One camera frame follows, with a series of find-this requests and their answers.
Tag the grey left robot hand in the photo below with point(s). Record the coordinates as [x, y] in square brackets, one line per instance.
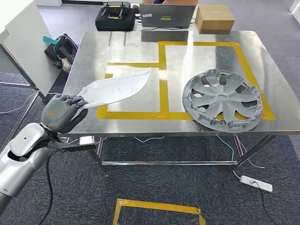
[61, 113]

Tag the white plastic car panel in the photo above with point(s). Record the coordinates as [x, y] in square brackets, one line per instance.
[117, 88]

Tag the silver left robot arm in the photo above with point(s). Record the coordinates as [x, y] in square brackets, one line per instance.
[23, 167]

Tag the stainless steel workbench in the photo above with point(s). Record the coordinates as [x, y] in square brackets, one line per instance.
[93, 56]

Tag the small yellow tape rectangle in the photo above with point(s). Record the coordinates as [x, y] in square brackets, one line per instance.
[131, 115]

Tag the black carrying case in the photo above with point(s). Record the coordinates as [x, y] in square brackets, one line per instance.
[114, 21]

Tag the yellow floor tape square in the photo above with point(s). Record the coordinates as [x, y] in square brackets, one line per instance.
[159, 205]

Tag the grey laptop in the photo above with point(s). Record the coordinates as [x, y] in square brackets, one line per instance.
[166, 15]

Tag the large yellow tape rectangle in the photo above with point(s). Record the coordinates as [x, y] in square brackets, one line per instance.
[211, 44]

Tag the grey plastic wheel cover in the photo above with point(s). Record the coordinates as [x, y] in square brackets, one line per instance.
[221, 97]

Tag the brown cardboard box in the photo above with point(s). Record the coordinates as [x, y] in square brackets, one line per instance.
[214, 18]

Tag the white power strip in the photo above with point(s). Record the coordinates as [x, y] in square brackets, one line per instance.
[255, 183]

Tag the white furniture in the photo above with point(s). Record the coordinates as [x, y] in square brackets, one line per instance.
[296, 7]

